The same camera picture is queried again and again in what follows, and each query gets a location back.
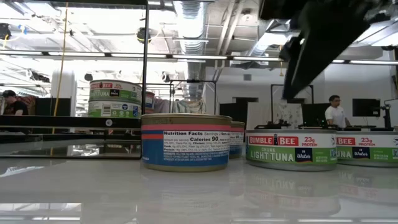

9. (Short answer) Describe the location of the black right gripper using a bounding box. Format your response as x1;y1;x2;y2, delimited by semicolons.
259;0;374;100

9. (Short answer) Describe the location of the Bumble Bee tuna can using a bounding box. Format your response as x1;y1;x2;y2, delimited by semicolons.
335;129;398;168
87;99;143;119
88;79;143;104
244;128;339;172

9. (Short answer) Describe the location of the black computer monitor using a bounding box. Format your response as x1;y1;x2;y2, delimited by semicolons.
301;103;331;127

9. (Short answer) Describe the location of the white patterned cloth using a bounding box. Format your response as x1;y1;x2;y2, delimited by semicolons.
275;102;304;129

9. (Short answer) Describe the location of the person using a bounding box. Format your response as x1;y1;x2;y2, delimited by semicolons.
1;89;29;116
324;94;351;128

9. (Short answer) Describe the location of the black cabinet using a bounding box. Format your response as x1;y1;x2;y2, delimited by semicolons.
219;96;259;131

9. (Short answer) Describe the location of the black tripod stand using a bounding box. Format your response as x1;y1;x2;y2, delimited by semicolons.
379;98;393;126

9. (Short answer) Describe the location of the long ceiling light strip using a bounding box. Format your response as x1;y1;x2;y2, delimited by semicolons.
0;50;398;66

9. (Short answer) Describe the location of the pale draped cloth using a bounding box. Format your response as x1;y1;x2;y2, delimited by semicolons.
154;98;206;114

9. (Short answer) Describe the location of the white pillar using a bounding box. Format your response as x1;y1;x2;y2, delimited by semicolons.
50;70;78;100

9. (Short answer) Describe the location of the black partition panel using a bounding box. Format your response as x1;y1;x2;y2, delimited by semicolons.
34;98;72;117

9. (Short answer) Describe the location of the patterned tapestry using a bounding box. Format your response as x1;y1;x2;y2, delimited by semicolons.
18;95;37;116

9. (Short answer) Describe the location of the black tube frame stand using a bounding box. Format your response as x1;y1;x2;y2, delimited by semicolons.
269;83;315;131
169;79;218;114

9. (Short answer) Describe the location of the black wall monitor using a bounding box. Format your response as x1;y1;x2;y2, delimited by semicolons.
352;98;381;118

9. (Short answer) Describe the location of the spiral ceiling air duct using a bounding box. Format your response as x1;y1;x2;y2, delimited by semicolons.
173;0;210;100

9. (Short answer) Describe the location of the black metal shelf frame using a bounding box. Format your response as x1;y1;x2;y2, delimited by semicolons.
0;0;150;160

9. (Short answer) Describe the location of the black ceiling camera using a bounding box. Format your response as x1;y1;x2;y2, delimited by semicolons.
0;23;12;40
136;27;152;44

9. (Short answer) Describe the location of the yellow hanging cable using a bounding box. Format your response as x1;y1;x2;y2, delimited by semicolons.
50;2;69;135

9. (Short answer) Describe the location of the black table edge rail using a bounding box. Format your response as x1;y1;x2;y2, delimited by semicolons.
0;133;141;144

